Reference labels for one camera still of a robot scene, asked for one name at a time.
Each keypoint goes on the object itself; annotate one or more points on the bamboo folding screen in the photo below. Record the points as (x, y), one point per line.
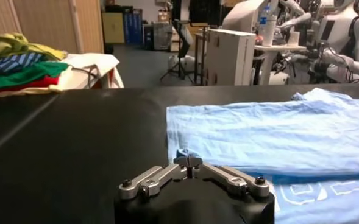
(45, 24)

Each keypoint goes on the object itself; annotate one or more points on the cream folded garment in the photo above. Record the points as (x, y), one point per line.
(30, 91)

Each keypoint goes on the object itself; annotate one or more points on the black plastic table cover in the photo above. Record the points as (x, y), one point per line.
(75, 146)

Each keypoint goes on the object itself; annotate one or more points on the white standing desk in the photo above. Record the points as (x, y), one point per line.
(269, 61)

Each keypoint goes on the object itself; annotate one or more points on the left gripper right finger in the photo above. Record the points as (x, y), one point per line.
(234, 181)

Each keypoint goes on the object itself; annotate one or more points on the lime green garment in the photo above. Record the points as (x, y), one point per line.
(5, 45)

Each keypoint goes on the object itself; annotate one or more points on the blue striped garment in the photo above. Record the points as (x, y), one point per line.
(11, 64)

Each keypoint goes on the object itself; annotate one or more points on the white tumbler bottle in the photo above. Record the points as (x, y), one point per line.
(268, 32)

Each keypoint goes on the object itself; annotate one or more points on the blue storage crates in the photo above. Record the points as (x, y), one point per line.
(133, 29)

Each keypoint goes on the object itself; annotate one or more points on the tall white cardboard box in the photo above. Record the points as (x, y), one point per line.
(228, 58)

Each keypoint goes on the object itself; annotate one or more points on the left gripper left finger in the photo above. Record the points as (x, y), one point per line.
(154, 181)

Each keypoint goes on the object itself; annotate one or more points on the white paper cup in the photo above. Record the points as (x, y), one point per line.
(293, 39)

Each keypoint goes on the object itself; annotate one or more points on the black monitor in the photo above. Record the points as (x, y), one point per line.
(205, 12)

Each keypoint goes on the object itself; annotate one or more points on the white curved machine cover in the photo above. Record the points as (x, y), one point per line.
(243, 16)

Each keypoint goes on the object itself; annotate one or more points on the yellow cabinet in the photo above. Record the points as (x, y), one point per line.
(113, 27)

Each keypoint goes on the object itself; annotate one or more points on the light blue t-shirt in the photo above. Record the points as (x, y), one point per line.
(273, 137)

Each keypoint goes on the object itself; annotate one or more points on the red garment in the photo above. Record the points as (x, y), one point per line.
(36, 83)

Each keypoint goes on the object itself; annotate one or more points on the black tripod stand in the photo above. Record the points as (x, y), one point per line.
(182, 48)

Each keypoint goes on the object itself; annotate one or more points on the clear water bottle blue cap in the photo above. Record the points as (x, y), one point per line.
(264, 12)

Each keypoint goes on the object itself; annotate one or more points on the white humanoid robot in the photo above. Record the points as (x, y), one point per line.
(337, 36)

